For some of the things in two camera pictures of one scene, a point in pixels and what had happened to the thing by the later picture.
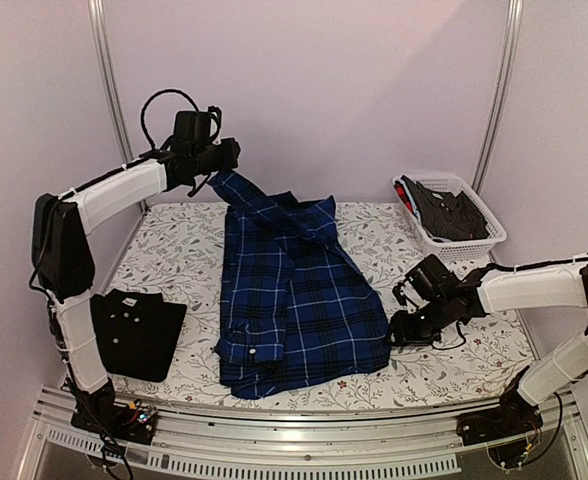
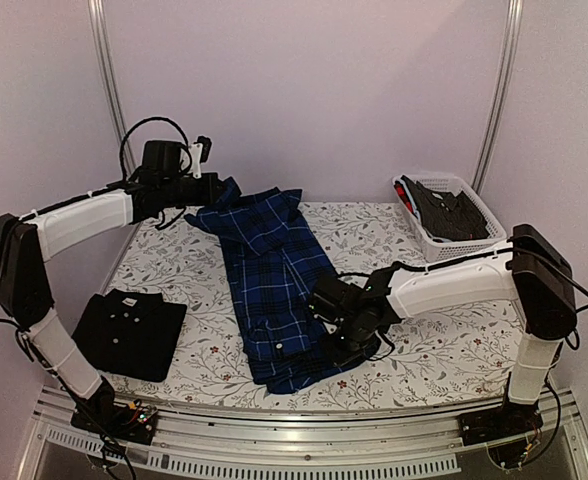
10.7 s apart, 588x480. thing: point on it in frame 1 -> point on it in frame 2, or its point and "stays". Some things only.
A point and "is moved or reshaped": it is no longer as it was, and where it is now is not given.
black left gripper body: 207,163 -> 177,196
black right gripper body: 426,329 -> 352,343
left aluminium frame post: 98,10 stays
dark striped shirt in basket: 447,217 stays
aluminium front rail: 395,445 stays
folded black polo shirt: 138,332 stays
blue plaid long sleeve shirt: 296,306 is moved or reshaped
